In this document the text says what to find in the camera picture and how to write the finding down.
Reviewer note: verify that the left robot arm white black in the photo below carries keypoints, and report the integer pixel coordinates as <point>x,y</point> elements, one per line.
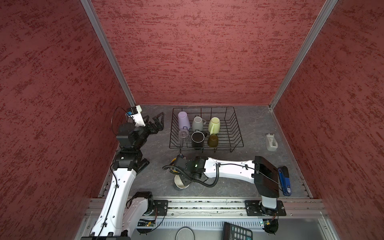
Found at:
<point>121,214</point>

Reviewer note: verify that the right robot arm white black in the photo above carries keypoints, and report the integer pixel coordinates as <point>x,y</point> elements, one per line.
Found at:
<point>207,171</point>

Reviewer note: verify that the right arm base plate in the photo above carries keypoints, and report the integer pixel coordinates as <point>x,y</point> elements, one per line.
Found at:
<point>255,208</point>

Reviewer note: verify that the lavender plastic cup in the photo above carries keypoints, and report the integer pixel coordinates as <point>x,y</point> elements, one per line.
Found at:
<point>183,121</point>

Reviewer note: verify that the black mug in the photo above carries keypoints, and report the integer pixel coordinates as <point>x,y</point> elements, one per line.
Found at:
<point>198,139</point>

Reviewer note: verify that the olive green glass cup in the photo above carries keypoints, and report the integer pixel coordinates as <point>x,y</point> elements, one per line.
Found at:
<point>213,141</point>

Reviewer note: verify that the white cup dark green base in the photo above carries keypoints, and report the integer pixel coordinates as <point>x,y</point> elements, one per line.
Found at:
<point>178,184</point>

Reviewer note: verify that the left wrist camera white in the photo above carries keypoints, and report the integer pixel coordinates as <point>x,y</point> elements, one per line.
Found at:
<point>135,113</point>

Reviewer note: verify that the blue stapler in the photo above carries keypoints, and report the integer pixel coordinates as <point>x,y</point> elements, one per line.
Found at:
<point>285,181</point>

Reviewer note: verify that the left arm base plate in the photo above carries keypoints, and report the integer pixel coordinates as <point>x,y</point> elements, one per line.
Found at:
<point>157,208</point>

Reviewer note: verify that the white plastic tape dispenser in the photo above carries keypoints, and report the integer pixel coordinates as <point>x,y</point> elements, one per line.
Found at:
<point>271,143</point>

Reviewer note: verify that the white ceramic mug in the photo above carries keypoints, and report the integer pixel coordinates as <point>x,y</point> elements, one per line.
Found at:
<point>198,124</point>

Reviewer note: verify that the clear glass tumbler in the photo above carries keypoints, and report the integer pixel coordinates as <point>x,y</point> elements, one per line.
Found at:
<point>184,137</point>

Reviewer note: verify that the black calculator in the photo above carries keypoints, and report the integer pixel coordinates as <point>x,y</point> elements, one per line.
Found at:
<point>234,232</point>

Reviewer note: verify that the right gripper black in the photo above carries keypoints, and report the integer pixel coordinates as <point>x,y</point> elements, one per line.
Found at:
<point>182,173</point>

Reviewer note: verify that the cream mug green handle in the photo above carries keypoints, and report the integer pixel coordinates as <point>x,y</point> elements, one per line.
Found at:
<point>214,126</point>

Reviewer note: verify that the black stapler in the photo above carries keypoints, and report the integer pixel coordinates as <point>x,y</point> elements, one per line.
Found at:
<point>142,165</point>

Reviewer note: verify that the black wire dish rack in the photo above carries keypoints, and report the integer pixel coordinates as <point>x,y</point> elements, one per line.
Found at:
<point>229,136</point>

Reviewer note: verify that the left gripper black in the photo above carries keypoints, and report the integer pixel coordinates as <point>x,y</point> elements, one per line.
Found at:
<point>159,126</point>

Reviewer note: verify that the round grey disc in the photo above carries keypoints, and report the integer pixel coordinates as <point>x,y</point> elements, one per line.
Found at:
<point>185,233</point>

